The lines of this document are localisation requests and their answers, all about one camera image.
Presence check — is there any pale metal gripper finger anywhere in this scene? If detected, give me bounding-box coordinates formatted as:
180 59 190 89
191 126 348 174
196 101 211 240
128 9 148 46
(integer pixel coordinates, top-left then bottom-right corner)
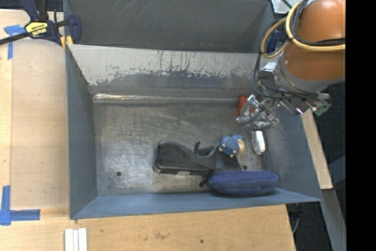
244 116 280 131
236 94 263 125

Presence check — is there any blue and beige toy animal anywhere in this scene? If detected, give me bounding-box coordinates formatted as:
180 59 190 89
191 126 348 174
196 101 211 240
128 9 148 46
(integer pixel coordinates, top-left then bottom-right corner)
217 134 247 159

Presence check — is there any grey metal bin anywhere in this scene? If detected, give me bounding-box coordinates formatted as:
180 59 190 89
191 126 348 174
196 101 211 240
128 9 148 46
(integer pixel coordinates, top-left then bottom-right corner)
62 0 324 220

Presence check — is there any small red-orange object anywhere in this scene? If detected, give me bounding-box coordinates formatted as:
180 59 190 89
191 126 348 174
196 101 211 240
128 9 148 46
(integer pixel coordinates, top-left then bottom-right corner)
237 95 250 115

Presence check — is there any pale wood board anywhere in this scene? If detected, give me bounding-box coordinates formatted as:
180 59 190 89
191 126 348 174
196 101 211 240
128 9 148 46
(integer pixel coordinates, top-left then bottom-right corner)
9 37 72 212

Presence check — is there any small white bottle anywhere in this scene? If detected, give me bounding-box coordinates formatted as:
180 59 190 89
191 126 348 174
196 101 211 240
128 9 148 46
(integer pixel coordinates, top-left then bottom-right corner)
251 129 266 155

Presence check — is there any dark blue cushion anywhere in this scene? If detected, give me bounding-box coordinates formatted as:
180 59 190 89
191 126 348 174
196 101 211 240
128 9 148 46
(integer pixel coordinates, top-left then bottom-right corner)
207 170 279 197

